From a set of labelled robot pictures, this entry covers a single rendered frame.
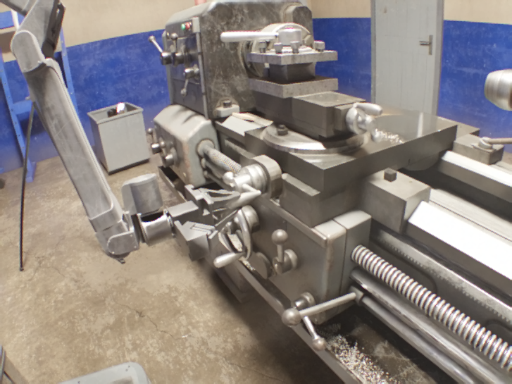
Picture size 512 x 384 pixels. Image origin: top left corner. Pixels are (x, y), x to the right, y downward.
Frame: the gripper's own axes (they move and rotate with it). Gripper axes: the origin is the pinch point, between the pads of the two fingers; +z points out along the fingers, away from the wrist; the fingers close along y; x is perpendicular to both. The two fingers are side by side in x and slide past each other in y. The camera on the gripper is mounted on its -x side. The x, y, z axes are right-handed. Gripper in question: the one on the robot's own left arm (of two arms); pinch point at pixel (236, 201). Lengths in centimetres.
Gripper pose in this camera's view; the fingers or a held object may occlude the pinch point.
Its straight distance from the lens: 68.4
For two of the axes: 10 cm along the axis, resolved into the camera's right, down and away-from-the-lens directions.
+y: -0.8, -8.9, -4.5
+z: 8.6, -2.9, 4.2
